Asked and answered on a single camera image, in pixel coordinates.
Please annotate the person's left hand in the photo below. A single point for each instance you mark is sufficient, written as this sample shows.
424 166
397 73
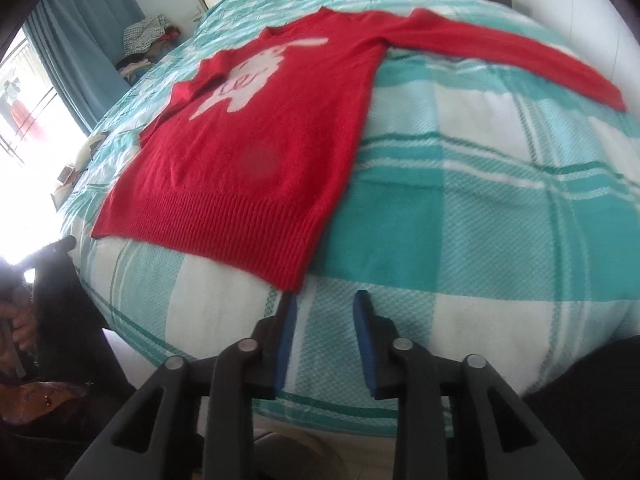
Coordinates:
22 325

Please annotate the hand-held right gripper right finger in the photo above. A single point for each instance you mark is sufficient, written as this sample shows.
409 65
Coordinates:
364 355

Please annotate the teal checked blanket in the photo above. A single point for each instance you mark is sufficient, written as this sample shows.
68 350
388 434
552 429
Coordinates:
475 235

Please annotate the red knitted sweater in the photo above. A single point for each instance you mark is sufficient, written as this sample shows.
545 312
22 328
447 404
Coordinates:
250 160

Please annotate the blue curtain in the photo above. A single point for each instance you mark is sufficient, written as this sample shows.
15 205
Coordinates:
75 50

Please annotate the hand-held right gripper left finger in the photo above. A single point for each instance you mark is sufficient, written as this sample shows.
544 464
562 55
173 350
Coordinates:
284 355

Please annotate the hanging red garment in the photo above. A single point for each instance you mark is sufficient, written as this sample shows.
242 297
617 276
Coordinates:
19 112

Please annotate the cream cloth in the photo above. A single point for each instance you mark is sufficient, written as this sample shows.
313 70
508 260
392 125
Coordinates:
75 160

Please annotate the pile of clothes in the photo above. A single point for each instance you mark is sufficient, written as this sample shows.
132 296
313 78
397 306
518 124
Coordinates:
145 35

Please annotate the floral patterned cloth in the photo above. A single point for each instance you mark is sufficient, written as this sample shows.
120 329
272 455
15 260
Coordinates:
35 395

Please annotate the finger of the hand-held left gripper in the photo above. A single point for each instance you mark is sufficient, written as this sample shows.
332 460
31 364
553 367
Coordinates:
57 249

